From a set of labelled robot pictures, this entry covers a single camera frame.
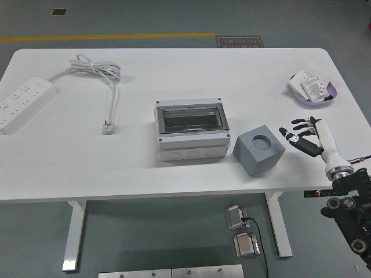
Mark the robot right hand white shell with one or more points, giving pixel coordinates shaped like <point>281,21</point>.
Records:
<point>327,142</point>

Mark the transparent hinged box lid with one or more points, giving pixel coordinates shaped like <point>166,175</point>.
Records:
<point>189,118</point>

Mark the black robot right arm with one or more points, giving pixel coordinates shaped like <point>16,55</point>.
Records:
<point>352,179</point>

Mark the purple shallow tray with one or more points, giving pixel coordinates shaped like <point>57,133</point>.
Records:
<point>310,104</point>

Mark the small black part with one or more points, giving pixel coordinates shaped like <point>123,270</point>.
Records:
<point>329,98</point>

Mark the black table control panel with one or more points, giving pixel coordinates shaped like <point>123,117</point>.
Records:
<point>316,193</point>

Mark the white printed socket module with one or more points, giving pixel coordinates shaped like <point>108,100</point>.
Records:
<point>315,88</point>

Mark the clear plastic bag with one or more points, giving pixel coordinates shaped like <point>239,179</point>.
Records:
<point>320,69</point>

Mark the grey cube holder round hole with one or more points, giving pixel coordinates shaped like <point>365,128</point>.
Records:
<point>255,162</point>

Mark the silver foot pedal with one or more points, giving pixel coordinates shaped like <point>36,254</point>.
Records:
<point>246,246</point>
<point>234,217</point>

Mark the brown floor sign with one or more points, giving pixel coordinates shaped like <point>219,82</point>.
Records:
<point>240,42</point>

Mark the yellow floor tape line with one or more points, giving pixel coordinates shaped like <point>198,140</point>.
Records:
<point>116,37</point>

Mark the brass floor plate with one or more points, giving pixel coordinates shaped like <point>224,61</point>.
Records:
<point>58,11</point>

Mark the white power strip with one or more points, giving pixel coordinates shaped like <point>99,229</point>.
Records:
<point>24,101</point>

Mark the plain white switch plate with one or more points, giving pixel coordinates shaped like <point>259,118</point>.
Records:
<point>298,81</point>

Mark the grey electrical enclosure box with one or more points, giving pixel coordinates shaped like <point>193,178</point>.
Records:
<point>188,153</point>

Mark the grey metal base plate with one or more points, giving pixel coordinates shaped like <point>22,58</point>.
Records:
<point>133,274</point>
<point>207,272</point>

